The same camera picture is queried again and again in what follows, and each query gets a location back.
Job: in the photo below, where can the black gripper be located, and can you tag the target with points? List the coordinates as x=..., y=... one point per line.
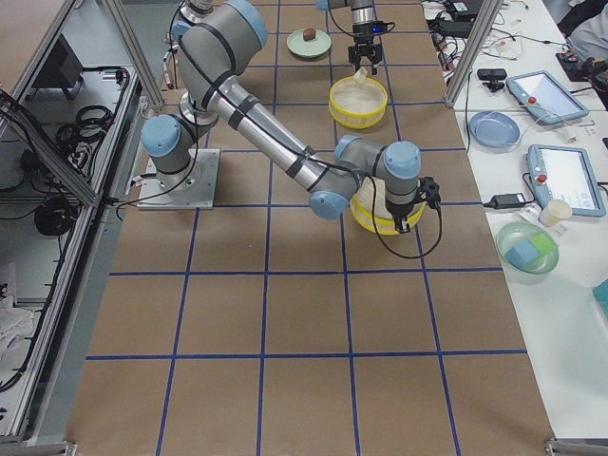
x=363, y=37
x=398, y=211

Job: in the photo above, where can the cream white bun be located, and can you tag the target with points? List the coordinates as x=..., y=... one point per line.
x=360, y=75

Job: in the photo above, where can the yellow bamboo steamer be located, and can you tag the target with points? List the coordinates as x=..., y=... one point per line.
x=369, y=210
x=358, y=105

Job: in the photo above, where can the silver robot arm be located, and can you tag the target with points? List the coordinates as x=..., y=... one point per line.
x=215, y=52
x=362, y=11

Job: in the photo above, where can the brown bun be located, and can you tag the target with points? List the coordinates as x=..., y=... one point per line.
x=308, y=34

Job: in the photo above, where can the green plate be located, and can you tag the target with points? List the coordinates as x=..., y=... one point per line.
x=309, y=50

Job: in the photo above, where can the black power adapter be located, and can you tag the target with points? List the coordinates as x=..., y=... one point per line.
x=506, y=201

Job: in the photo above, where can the black webcam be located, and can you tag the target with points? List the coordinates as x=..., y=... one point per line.
x=492, y=78

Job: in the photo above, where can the green bowl with sponges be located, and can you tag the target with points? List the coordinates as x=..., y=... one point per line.
x=528, y=252

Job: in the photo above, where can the blue plate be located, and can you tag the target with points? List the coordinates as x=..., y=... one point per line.
x=494, y=130

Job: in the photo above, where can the paper cup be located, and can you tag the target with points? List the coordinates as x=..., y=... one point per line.
x=555, y=211

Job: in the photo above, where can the near blue teach pendant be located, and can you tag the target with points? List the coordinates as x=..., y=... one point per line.
x=564, y=173

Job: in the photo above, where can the blue teach pendant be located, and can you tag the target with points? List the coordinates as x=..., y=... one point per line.
x=564, y=173
x=541, y=94

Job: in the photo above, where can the far blue teach pendant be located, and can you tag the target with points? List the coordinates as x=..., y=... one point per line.
x=541, y=94

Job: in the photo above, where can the crumpled white cloth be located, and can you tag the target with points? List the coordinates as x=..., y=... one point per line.
x=16, y=322

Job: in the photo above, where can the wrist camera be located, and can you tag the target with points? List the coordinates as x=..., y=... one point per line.
x=429, y=192
x=380, y=27

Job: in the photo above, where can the aluminium frame post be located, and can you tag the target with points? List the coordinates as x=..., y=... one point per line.
x=480, y=29

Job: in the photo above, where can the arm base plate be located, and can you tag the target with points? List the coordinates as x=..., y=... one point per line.
x=192, y=188

